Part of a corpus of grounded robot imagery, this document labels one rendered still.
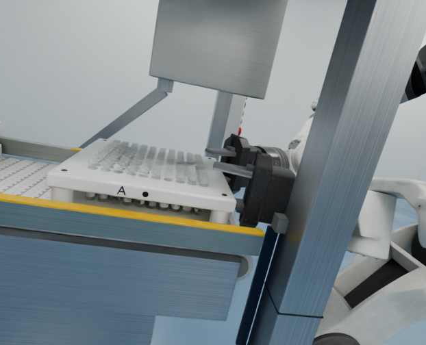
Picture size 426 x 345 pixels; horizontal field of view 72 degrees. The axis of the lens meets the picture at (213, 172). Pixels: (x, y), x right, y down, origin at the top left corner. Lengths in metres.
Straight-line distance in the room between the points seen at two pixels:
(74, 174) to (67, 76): 3.51
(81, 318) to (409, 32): 0.56
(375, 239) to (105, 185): 0.39
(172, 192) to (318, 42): 4.24
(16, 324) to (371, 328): 0.63
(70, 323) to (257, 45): 0.55
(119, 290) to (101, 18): 3.60
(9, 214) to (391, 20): 0.46
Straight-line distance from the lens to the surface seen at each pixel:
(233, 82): 0.56
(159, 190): 0.39
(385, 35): 0.34
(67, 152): 0.67
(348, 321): 0.68
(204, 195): 0.39
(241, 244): 0.41
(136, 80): 3.81
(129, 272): 0.42
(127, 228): 0.39
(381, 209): 0.50
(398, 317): 0.74
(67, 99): 3.91
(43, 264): 0.44
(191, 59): 0.56
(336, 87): 0.35
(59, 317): 0.55
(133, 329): 0.54
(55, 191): 0.42
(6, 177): 0.60
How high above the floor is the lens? 1.04
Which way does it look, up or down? 15 degrees down
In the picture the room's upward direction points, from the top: 12 degrees clockwise
